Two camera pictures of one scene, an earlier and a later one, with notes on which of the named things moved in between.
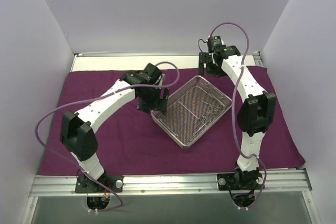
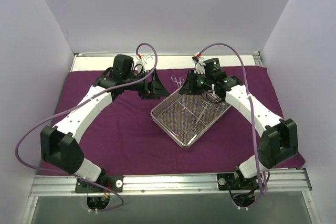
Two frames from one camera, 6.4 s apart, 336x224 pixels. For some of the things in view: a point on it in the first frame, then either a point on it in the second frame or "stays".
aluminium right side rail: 258,59 stays
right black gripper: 206,57 to 196,83
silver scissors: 211,120 to 180,82
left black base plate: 85,184 stays
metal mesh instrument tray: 194,107 stays
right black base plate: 240,181 stays
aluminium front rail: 275,182 stays
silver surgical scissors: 211,109 to 205,106
